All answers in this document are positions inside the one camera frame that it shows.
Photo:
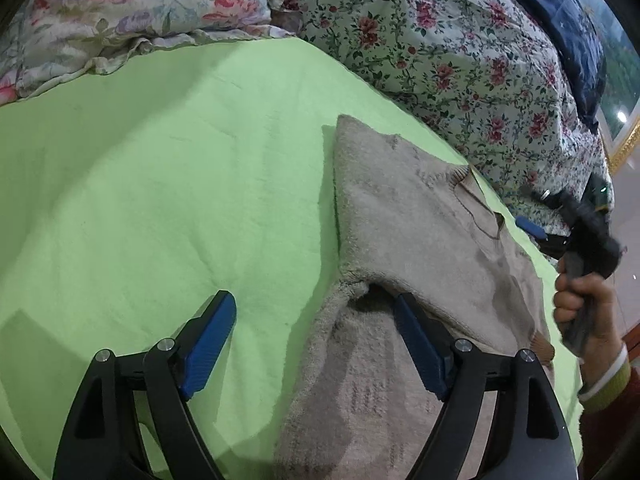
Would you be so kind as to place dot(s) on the large-flower print pillow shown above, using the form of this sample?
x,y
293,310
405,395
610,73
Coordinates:
x,y
115,15

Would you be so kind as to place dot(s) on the person's right forearm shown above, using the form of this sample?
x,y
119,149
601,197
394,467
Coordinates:
x,y
612,410

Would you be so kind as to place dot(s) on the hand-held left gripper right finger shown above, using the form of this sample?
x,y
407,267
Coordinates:
x,y
419,344

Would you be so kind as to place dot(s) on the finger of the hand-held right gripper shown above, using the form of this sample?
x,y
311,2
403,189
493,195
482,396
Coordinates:
x,y
537,232

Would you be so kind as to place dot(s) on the gold picture frame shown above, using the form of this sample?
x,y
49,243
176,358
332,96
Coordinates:
x,y
622,145

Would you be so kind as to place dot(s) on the small-flower print quilt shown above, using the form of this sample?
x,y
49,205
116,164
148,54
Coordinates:
x,y
450,60

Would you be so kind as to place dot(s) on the green blanket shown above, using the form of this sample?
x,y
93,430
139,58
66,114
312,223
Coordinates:
x,y
165,200

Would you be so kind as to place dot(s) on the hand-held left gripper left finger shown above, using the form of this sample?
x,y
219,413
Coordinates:
x,y
210,336

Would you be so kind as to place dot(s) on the beige knit sweater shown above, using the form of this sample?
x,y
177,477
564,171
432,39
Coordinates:
x,y
425,280

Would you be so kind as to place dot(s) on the dark blue cloth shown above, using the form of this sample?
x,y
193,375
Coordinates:
x,y
565,25

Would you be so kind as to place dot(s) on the person's right hand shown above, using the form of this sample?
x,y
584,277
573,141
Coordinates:
x,y
587,310

